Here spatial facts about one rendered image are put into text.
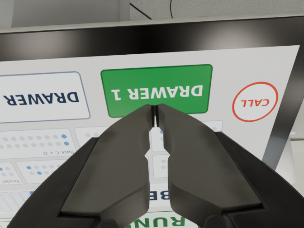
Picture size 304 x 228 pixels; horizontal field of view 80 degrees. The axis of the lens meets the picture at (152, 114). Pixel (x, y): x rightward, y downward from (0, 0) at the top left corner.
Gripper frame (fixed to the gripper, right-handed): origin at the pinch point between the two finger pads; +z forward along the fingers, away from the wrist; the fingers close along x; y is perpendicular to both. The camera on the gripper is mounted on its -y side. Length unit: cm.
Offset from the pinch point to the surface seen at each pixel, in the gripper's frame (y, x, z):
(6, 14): -7, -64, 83
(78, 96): 0.6, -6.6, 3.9
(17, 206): 15.7, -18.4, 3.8
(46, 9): -6.5, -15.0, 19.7
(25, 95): 0.3, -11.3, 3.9
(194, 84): 0.0, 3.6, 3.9
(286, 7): -2, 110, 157
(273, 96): 1.5, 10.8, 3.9
